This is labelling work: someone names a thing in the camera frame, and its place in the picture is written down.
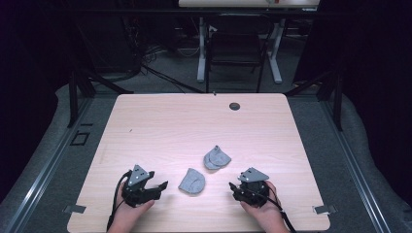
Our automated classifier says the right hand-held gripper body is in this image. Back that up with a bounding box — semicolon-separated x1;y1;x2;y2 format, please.
231;166;271;209

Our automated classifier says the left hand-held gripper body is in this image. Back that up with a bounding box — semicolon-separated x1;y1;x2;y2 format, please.
121;164;162;209

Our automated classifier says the person's right hand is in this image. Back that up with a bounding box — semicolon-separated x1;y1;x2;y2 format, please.
239;180;284;229

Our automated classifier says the person's left hand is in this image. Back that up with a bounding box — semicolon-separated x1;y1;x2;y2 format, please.
114;184;156;226

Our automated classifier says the grey sock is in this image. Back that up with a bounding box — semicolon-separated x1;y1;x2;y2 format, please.
178;167;207;195
202;145;232;171

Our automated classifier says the grey tape strip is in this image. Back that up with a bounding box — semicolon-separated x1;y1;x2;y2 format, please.
62;204;87;215
312;204;338;216

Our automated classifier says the black tape square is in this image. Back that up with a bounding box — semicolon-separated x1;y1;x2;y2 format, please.
69;130;91;147

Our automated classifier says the black metal stand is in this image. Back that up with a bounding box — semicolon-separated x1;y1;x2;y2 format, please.
66;62;134;129
284;67;345;132

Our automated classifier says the black chair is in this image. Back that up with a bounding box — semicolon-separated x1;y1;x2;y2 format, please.
204;14;275;94

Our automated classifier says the white-legged desk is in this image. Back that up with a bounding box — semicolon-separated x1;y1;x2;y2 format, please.
178;0;321;85

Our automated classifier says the left hand-held gripper black cable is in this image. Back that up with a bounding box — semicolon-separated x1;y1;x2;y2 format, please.
106;169;134;232

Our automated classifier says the hand-held gripper black cable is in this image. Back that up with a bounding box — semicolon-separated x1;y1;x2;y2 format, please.
106;169;134;232
257;182;297;233

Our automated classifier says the right hand-held gripper black cable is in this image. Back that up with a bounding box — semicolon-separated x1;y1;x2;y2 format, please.
257;182;297;233

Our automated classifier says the aluminium rail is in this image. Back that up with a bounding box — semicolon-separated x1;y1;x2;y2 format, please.
5;96;95;233
320;96;393;233

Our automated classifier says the black floor cable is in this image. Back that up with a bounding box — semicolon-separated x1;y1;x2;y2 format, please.
141;63;206;95

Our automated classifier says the white floor cable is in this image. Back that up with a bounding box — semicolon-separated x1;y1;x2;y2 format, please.
175;45;201;58

